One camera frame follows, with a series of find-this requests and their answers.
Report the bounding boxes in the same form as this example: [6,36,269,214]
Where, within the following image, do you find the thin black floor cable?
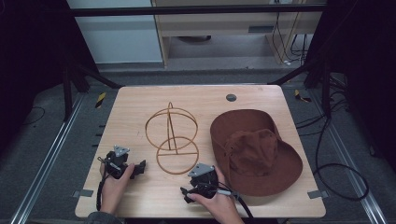
[21,105,47,127]

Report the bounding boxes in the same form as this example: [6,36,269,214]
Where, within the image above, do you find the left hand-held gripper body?
[105,145,131,180]

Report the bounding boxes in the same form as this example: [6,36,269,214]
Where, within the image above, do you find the person's right hand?
[186,166,246,224]

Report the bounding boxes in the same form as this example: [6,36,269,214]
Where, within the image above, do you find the brown wide-brim hat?
[209,108,304,198]

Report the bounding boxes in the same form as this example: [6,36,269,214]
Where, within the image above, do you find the person's left hand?
[99,162,136,217]

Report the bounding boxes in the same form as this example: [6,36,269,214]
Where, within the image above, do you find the wire hat stand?
[144,101,201,175]

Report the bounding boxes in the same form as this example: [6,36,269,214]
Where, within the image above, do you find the hanging desk cables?
[271,11,310,67]

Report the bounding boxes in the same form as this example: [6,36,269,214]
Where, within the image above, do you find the black stand leg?
[266,57,333,119]
[61,61,125,123]

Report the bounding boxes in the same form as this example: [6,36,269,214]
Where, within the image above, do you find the yellow black striped tape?
[94,91,107,109]
[293,89,313,104]

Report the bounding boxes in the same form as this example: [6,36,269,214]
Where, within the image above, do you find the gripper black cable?
[215,186,255,219]
[95,156,110,213]

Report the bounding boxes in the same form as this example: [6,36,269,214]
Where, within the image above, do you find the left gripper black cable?
[95,156,110,213]

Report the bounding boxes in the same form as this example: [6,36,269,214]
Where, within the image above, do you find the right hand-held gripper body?
[187,162,219,200]

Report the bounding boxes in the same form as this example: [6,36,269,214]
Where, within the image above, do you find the grey tape piece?
[306,189,330,201]
[71,189,94,199]

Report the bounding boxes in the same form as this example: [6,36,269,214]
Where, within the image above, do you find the white cabinet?
[65,0,164,65]

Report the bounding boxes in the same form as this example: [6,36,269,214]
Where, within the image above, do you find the black frame crossbar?
[68,3,329,18]

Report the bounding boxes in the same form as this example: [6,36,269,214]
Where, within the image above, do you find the black curtain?
[304,0,396,174]
[0,0,99,152]

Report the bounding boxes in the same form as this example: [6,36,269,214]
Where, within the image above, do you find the aluminium floor rail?
[8,92,86,224]
[310,89,389,224]

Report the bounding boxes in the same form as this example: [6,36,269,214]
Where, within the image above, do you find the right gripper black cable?
[215,186,255,219]

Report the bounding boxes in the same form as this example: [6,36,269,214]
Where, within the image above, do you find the looped black floor cable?
[312,115,371,202]

